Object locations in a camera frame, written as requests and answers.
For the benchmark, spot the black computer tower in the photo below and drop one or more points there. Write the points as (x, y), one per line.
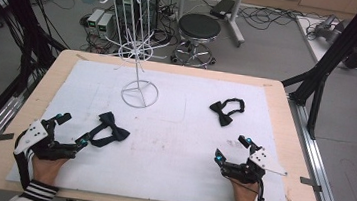
(152, 14)

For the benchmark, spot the grey device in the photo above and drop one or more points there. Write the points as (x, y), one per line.
(331, 32)

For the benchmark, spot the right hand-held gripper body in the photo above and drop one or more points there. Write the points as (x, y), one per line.
(242, 172)

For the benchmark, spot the black box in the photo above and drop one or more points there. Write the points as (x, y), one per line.
(222, 8)

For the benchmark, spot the black bow tie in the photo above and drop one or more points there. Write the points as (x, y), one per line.
(114, 129)
(222, 113)

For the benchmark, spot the grey bench power supply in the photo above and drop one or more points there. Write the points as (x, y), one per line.
(105, 25)
(94, 18)

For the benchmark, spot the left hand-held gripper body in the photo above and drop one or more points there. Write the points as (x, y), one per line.
(30, 135)

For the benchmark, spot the black metal frame post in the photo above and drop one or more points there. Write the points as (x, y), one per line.
(339, 47)
(14, 13)

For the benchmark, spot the person's left hand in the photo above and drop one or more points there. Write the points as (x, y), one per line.
(45, 170)

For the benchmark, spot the white foam mat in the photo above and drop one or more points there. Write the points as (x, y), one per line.
(169, 139)

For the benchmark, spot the person's right hand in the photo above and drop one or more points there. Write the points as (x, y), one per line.
(245, 198)

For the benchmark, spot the white floor board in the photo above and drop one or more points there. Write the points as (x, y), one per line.
(322, 52)

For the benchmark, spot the white stand leg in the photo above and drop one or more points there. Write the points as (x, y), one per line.
(236, 29)

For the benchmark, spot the black round stool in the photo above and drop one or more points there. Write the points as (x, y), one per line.
(199, 25)

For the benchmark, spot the metal table clip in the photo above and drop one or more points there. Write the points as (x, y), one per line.
(310, 183)
(1, 137)

